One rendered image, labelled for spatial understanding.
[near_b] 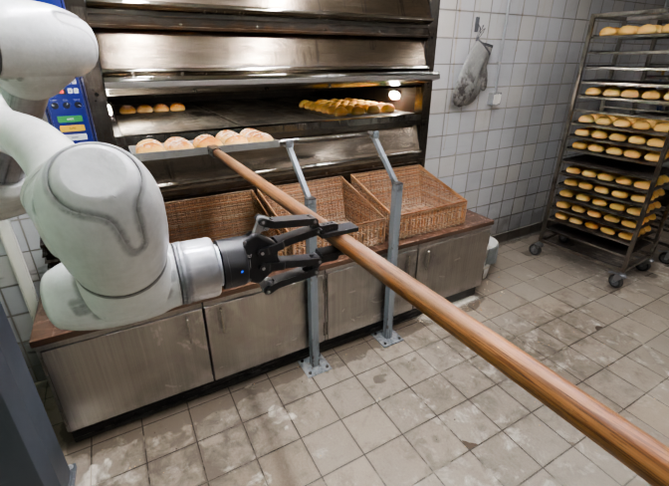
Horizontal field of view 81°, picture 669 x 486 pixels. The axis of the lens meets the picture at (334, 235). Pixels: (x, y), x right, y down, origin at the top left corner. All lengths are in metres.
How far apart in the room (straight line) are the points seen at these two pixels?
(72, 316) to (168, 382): 1.48
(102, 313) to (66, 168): 0.21
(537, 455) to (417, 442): 0.49
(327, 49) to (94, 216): 2.06
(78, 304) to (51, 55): 0.55
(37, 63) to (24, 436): 1.20
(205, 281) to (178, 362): 1.41
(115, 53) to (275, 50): 0.73
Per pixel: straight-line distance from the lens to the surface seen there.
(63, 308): 0.57
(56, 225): 0.41
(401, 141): 2.70
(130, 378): 1.97
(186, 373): 2.01
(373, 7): 2.50
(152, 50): 2.09
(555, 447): 2.12
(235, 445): 1.95
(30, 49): 0.95
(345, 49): 2.42
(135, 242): 0.42
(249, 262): 0.61
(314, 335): 2.08
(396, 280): 0.53
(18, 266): 2.28
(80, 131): 2.06
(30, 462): 1.81
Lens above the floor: 1.51
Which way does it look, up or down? 24 degrees down
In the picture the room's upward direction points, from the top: straight up
